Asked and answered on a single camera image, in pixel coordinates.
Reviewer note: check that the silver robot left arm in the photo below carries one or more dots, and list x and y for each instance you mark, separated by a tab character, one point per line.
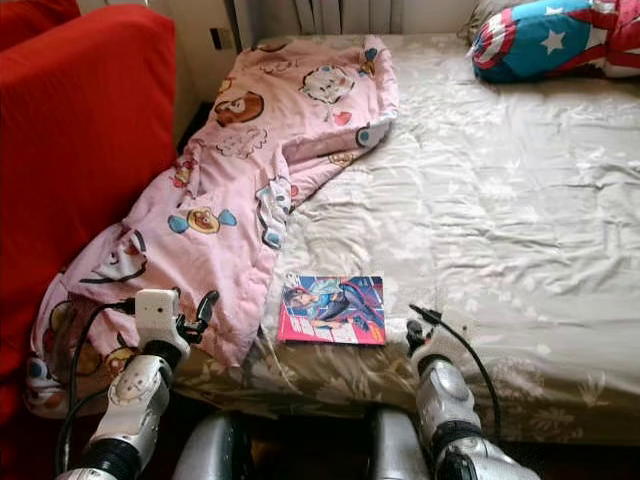
140	400

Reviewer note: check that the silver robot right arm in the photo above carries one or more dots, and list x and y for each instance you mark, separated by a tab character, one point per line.
445	400

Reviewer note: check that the red cushion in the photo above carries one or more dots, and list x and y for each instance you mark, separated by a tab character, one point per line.
30	18

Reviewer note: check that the red sofa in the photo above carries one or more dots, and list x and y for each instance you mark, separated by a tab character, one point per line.
80	150

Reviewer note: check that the star striped bolster pillow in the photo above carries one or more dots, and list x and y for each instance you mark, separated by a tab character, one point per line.
550	45

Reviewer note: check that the beige floral bed sheet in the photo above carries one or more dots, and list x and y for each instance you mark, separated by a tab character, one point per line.
490	200

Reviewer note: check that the silver robot leg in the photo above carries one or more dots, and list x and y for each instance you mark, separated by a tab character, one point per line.
395	450
210	455

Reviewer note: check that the pink cartoon blanket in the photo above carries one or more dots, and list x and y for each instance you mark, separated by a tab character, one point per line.
240	200

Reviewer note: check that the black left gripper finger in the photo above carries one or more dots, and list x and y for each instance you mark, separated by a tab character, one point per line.
208	307

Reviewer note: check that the silver robot left leg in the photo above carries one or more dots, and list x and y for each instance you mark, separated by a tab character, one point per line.
210	455

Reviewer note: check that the grey striped curtain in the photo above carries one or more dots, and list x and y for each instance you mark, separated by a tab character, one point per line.
320	12

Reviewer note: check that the colourful anime magazine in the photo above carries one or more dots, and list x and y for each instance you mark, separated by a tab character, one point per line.
330	312

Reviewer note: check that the black wall socket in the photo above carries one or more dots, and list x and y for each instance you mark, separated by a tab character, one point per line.
220	38

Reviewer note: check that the silver robot right leg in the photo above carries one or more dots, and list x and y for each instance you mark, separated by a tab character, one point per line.
395	450

